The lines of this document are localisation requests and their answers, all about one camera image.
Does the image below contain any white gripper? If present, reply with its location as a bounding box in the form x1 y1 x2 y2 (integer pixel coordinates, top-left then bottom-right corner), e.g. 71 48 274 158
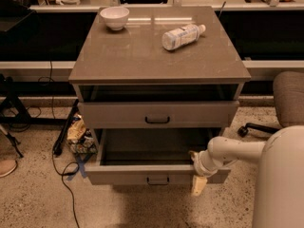
189 150 218 196

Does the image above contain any grey drawer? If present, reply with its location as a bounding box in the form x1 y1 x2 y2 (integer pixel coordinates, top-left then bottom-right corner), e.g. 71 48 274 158
78 101 239 129
85 128 221 185

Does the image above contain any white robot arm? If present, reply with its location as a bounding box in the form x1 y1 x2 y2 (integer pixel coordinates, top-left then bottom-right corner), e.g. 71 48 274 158
190 125 304 228

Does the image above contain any grey drawer cabinet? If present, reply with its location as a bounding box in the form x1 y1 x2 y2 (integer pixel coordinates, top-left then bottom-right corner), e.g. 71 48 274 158
67 5 252 185

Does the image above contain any blue tape cross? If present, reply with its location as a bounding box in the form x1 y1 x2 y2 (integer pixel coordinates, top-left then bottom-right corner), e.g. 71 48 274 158
75 154 92 179

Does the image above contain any snack bags pile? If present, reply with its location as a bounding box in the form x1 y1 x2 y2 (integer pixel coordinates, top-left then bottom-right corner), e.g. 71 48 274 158
66 113 97 154

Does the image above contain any black office chair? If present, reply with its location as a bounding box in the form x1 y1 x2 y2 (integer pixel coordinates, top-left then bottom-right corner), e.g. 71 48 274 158
237 70 304 139

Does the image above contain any white plastic bottle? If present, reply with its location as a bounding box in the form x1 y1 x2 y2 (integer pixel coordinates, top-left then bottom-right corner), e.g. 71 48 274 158
161 24 206 51

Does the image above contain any black power strip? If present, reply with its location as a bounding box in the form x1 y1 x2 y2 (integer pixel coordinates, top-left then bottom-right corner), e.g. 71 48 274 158
52 100 78 156

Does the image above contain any white ceramic bowl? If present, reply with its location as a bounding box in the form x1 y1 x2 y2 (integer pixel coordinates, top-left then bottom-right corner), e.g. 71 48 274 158
100 7 129 30

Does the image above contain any black tripod stand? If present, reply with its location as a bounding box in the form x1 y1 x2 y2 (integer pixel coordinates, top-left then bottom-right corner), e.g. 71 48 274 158
0 73 67 159

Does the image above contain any beige shoe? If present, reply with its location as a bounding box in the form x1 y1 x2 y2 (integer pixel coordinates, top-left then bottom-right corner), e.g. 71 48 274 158
0 160 17 178

